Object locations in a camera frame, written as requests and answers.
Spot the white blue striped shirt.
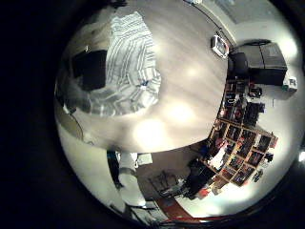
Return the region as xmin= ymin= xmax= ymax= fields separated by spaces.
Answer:
xmin=87 ymin=10 xmax=163 ymax=117

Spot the black office chair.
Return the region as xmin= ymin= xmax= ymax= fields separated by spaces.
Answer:
xmin=185 ymin=158 xmax=217 ymax=199

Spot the red floor mat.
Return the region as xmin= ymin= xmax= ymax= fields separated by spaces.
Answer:
xmin=156 ymin=197 xmax=223 ymax=223

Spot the wooden cubby shelf with items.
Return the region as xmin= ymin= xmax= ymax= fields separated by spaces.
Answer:
xmin=203 ymin=78 xmax=280 ymax=188

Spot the grey storage box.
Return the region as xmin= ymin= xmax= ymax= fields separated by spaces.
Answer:
xmin=228 ymin=41 xmax=289 ymax=87

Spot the small white labelled box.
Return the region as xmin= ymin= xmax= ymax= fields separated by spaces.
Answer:
xmin=281 ymin=75 xmax=299 ymax=94

